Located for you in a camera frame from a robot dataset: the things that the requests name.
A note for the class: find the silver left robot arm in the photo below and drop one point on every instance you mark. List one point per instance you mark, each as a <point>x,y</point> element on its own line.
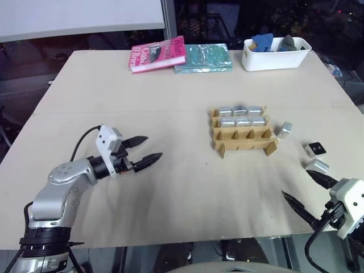
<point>57,196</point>

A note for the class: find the pink paperback book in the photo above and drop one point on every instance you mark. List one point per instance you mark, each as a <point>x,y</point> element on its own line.
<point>156,54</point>

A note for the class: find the grey metal post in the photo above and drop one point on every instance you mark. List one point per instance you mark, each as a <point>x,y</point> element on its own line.
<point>169,17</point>

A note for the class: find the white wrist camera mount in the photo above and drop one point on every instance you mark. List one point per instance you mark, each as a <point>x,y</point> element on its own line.
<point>348,199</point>
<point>103,139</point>

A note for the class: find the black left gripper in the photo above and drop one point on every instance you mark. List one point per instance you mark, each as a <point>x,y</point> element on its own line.
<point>121,160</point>

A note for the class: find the small blue sponge piece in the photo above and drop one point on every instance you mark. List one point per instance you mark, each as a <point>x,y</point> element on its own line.
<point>282,47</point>

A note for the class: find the grey cloth lump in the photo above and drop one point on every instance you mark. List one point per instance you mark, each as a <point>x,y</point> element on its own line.
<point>289,42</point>

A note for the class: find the teal patterned book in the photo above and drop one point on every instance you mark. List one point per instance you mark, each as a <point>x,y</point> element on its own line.
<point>203,58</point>

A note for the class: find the white plastic bin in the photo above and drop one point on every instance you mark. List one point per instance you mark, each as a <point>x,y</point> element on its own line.
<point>273,61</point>

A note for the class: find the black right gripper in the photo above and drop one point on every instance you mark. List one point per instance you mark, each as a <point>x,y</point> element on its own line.
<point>332,216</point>

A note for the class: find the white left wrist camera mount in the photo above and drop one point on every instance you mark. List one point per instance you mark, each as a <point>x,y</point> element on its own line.
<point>103,139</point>

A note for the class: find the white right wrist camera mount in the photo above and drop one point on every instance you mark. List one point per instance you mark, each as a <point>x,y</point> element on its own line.
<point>348,199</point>

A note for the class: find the small silver camera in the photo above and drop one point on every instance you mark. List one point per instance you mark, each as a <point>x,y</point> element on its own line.
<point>318,165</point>
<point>255,110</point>
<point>258,120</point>
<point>228,122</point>
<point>243,121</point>
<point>286,129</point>
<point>240,110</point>
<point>226,111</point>
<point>315,149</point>

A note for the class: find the cardboard divider tray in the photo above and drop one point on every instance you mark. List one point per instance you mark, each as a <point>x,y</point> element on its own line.
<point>244,139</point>

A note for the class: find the white board panel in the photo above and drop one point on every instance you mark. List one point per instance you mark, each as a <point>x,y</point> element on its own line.
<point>76,14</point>

